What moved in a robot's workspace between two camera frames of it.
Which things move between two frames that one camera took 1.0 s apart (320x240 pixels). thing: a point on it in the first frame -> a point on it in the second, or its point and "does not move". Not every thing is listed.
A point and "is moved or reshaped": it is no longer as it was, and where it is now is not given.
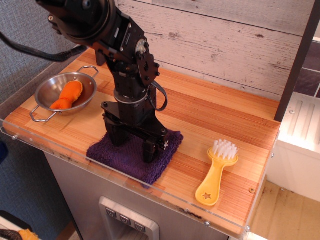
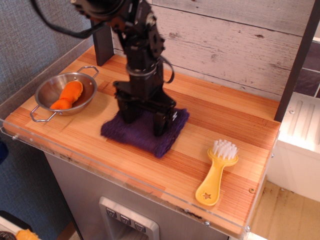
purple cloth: (129, 159) is moved or reshaped
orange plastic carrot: (70, 93) does not move
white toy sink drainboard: (300, 125) does not move
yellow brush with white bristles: (223, 153) does not move
